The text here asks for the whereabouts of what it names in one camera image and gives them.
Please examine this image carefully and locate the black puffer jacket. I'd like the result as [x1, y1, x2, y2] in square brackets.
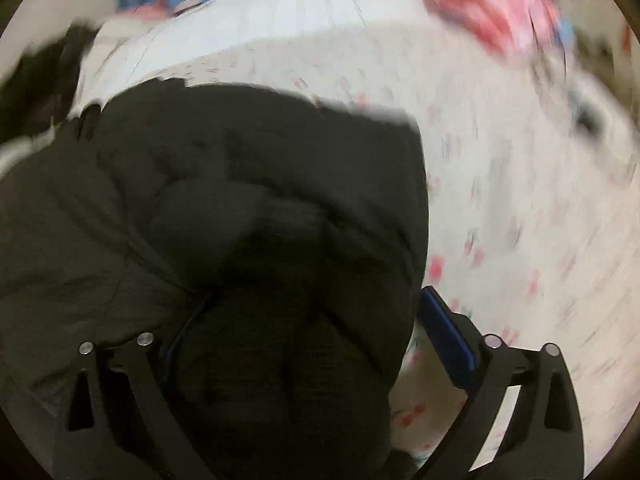
[1, 79, 428, 479]

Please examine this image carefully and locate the black clothes pile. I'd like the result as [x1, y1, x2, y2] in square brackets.
[1, 23, 98, 143]

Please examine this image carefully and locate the cherry print bed sheet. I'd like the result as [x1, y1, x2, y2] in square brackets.
[160, 27, 639, 468]

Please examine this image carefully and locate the white striped duvet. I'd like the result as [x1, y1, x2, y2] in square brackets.
[0, 0, 436, 176]

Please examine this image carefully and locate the pink red patterned cloth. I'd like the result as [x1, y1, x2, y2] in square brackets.
[425, 0, 562, 60]

